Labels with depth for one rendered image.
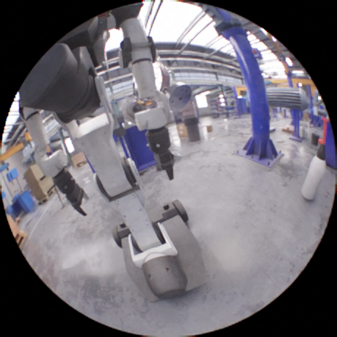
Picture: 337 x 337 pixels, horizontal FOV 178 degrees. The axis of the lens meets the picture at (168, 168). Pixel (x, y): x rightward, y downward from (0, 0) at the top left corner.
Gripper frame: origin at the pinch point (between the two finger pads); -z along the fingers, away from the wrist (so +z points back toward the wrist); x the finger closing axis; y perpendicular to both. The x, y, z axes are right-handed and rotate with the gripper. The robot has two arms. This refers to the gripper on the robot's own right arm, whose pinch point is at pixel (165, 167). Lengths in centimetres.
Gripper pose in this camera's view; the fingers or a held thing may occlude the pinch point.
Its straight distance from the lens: 49.5
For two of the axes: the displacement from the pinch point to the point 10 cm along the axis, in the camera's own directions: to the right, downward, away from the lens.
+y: -8.9, 3.8, -2.5
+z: -1.7, -7.8, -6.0
